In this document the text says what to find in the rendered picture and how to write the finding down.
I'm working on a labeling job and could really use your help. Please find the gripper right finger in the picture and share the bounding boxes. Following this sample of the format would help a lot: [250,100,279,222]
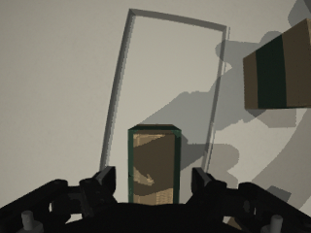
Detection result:
[186,166,311,233]

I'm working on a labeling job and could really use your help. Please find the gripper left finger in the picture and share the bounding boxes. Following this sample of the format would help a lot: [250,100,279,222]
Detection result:
[0,165,120,233]

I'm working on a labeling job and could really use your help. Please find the white shallow tray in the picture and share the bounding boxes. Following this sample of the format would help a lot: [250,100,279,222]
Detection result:
[98,8,231,173]

